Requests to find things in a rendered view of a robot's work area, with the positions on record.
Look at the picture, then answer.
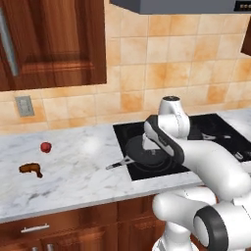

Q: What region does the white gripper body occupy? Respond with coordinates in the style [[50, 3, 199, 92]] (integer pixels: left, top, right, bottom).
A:
[[142, 134, 162, 152]]

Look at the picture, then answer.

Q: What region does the red bell pepper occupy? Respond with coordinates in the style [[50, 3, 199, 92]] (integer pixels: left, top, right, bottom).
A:
[[39, 141, 53, 154]]

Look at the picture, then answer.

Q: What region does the brown chicken drumstick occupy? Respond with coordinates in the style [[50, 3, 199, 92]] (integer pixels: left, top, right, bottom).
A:
[[18, 162, 44, 179]]

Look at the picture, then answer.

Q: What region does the black frying pan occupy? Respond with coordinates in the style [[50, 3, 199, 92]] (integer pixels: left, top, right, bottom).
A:
[[105, 135, 175, 173]]

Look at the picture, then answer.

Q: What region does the black hob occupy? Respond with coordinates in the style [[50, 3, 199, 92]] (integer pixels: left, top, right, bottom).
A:
[[112, 113, 251, 182]]

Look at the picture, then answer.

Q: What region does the brown wooden drawer front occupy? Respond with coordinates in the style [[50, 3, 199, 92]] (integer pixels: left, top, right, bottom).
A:
[[0, 202, 119, 243], [117, 194, 157, 223]]

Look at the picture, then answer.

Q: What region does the brown wooden base cupboard door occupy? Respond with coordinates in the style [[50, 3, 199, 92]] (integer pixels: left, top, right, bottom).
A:
[[41, 223, 119, 251], [118, 216, 167, 251], [0, 239, 43, 251]]

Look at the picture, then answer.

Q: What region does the grey extractor hood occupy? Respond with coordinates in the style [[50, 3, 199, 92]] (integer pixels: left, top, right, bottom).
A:
[[109, 0, 251, 16]]

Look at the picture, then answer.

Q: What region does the grey wall socket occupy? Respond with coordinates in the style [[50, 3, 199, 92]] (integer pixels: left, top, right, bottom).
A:
[[14, 95, 35, 118]]

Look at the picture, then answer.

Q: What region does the brown wooden wall cupboard door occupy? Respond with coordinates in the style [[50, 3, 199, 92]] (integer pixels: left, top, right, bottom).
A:
[[0, 0, 108, 92]]

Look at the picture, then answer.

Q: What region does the brown wooden wall cupboard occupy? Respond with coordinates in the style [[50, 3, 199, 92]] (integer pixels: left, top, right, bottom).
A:
[[240, 26, 251, 57]]

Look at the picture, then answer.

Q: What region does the silver drawer handle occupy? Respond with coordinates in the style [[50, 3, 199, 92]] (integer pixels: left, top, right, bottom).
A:
[[20, 223, 51, 234]]

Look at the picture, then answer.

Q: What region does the silver cupboard door handle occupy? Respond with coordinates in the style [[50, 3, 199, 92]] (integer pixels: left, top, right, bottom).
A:
[[0, 7, 20, 77]]

